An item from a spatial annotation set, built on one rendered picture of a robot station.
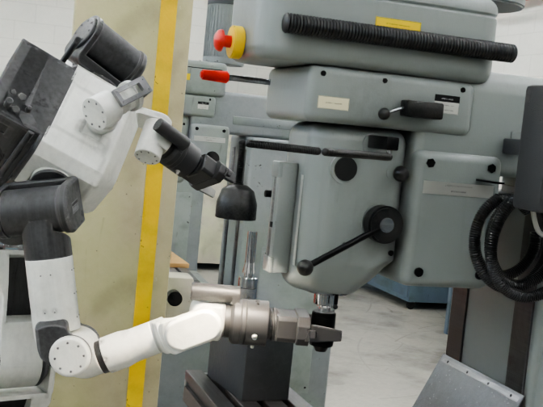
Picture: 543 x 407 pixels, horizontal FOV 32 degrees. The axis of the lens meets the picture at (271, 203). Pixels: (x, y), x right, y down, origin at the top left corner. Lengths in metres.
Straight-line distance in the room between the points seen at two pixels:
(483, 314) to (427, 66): 0.58
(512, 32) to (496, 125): 7.43
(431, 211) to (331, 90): 0.30
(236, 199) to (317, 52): 0.29
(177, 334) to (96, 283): 1.72
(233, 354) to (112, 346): 0.46
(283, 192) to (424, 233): 0.27
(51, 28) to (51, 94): 8.81
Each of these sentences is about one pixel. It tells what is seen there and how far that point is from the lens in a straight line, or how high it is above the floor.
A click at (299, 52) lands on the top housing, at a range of 1.65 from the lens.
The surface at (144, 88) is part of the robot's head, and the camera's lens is 1.89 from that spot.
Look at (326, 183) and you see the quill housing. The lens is 1.71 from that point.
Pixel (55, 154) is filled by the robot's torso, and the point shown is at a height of 1.52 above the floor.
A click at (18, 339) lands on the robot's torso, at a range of 2.25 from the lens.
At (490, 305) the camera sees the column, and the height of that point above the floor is 1.29.
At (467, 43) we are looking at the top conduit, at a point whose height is 1.80.
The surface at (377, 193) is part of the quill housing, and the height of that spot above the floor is 1.51.
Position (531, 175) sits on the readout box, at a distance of 1.61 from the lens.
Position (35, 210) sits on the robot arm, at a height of 1.42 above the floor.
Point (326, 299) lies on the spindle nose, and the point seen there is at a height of 1.29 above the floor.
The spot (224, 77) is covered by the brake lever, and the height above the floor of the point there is 1.70.
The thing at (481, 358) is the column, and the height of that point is 1.17.
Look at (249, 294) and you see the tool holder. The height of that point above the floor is 1.21.
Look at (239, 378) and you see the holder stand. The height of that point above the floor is 1.03.
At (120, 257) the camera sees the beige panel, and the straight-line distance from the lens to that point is 3.49.
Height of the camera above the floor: 1.61
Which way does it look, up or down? 5 degrees down
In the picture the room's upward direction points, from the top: 6 degrees clockwise
